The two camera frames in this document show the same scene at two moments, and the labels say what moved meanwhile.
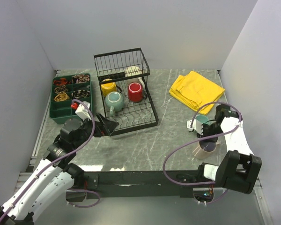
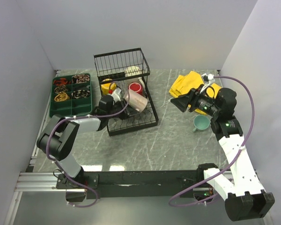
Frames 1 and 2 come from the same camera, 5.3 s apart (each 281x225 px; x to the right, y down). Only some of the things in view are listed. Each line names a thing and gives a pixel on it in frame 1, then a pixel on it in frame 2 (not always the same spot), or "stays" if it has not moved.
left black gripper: (109, 126) → (126, 113)
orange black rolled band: (62, 81) stays
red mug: (136, 92) stays
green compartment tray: (64, 89) stays
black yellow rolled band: (62, 88) stays
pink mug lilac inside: (204, 150) → (136, 101)
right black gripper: (204, 135) → (192, 99)
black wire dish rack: (126, 93) stays
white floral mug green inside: (133, 71) stays
